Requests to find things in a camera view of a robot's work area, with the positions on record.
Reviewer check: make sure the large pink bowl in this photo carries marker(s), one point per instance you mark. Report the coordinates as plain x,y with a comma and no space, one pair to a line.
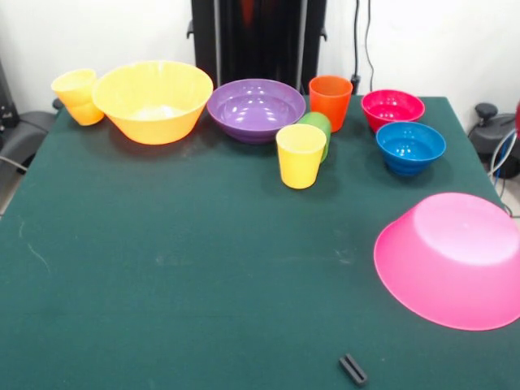
451,260

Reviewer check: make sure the yellow cup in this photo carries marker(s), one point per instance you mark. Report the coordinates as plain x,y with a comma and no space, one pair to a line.
300,162
77,97

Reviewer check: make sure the purple bowl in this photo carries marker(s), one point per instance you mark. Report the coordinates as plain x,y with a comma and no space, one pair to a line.
256,111

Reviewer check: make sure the green cup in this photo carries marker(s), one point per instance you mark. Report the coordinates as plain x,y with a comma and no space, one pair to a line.
321,122

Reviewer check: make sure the orange cup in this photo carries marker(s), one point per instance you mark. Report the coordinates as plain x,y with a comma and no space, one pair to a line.
331,105

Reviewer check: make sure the dark green table cloth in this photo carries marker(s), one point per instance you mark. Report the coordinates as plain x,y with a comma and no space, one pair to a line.
162,264

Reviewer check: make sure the large orange bowl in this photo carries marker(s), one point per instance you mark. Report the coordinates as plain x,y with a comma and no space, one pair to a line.
152,105

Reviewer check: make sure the black equipment stand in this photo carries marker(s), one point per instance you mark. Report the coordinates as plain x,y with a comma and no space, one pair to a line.
256,40

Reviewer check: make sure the small crimson bowl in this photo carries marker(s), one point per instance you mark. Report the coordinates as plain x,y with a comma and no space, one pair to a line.
392,109

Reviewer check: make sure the blue bowl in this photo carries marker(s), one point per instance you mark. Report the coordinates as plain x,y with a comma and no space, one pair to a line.
410,148

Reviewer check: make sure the small black plastic piece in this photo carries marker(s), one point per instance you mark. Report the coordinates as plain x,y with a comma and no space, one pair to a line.
353,369

